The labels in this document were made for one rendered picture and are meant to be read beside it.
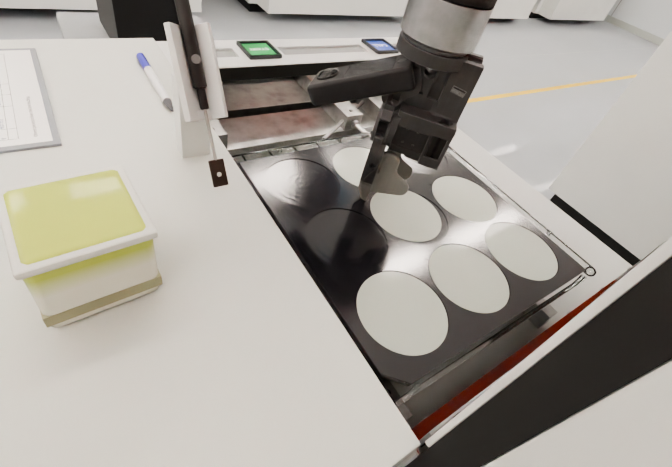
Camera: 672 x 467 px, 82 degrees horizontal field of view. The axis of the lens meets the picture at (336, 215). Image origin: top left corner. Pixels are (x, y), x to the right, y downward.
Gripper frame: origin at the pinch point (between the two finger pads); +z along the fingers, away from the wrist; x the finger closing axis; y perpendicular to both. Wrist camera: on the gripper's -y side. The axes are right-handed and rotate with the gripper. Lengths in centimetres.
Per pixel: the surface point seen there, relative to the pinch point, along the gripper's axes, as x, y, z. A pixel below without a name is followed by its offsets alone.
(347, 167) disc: 5.6, -3.0, 1.4
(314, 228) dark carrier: -8.3, -3.7, 1.5
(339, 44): 33.8, -13.3, -4.6
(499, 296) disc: -8.7, 19.3, 1.4
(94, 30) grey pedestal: 34, -68, 9
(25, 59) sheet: -4.7, -42.9, -5.4
